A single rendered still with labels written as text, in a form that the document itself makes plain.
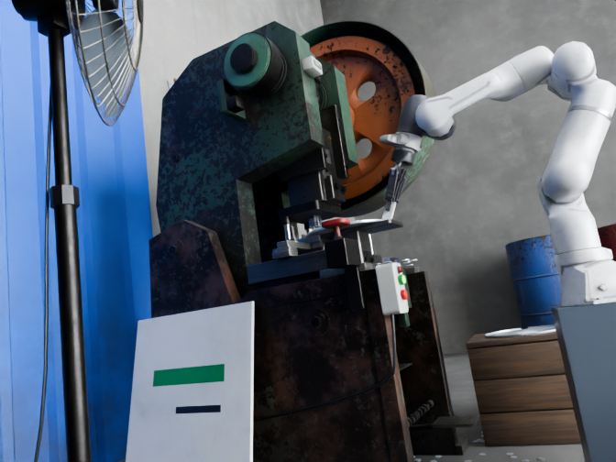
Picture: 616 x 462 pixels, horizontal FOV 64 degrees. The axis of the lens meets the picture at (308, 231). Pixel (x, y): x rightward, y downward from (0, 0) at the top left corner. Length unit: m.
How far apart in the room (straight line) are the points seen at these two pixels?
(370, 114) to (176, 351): 1.21
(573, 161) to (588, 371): 0.52
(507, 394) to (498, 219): 3.16
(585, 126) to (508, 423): 1.00
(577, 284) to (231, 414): 1.00
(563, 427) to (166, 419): 1.27
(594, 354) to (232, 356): 0.96
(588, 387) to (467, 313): 3.53
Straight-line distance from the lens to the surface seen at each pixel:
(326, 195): 1.67
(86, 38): 1.28
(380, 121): 2.12
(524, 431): 1.92
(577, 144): 1.51
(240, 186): 1.71
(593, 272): 1.46
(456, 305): 4.94
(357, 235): 1.61
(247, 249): 1.66
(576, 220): 1.48
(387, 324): 1.36
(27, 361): 2.22
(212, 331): 1.59
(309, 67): 1.67
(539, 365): 1.88
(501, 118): 5.09
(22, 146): 2.39
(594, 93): 1.58
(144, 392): 1.78
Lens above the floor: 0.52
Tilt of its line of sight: 10 degrees up
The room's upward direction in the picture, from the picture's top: 8 degrees counter-clockwise
